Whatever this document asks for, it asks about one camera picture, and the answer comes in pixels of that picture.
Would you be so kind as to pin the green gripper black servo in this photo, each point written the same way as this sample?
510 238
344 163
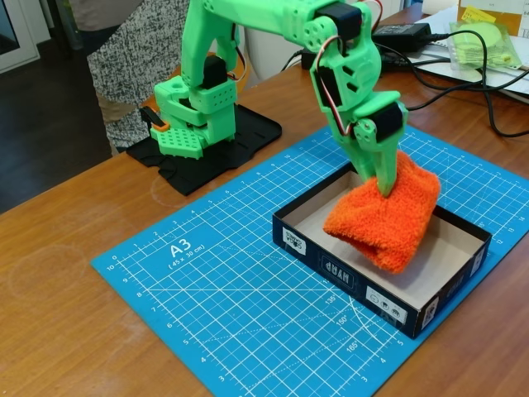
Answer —
377 142

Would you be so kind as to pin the orange fluffy sock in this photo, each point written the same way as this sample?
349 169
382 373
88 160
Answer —
388 223

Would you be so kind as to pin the green 3D-printed robot arm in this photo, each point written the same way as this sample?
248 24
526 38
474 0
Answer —
206 37

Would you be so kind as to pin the black cardboard box tray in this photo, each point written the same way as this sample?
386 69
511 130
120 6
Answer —
343 277

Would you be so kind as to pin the white paper sheets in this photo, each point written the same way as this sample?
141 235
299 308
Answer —
454 76

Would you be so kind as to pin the black power adapter blue light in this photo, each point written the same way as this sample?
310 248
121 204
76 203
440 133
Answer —
306 60

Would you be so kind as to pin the black labelled power adapter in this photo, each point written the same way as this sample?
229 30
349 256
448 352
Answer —
398 31

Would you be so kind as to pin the plastic bag with green parts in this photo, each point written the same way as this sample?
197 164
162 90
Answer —
479 45

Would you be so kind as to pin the yellow sticky note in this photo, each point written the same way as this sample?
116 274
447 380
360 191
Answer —
478 14

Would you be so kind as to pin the blue cutting mat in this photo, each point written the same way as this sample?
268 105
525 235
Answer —
248 310

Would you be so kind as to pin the orange and black clamp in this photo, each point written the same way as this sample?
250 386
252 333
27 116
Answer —
155 120

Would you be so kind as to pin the person in speckled garment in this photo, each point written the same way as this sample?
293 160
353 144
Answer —
124 78

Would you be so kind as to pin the white framed glass door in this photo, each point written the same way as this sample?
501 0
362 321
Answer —
25 58

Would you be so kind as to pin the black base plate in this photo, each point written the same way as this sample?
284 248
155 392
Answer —
252 132

